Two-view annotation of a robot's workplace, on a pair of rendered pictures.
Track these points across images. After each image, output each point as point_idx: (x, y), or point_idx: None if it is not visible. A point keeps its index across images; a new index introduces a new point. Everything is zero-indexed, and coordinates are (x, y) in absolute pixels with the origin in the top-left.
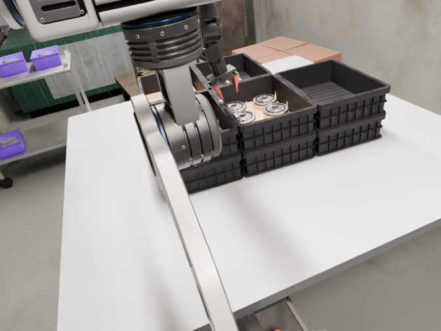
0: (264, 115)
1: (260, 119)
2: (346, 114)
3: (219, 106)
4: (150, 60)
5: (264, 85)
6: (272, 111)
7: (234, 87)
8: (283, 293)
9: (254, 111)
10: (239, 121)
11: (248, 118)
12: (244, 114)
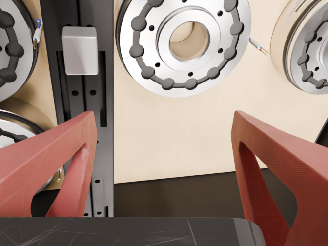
0: (280, 46)
1: (257, 31)
2: None
3: (57, 85)
4: None
5: None
6: (313, 65)
7: (247, 144)
8: None
9: (255, 47)
10: (153, 68)
11: (198, 75)
12: (204, 28)
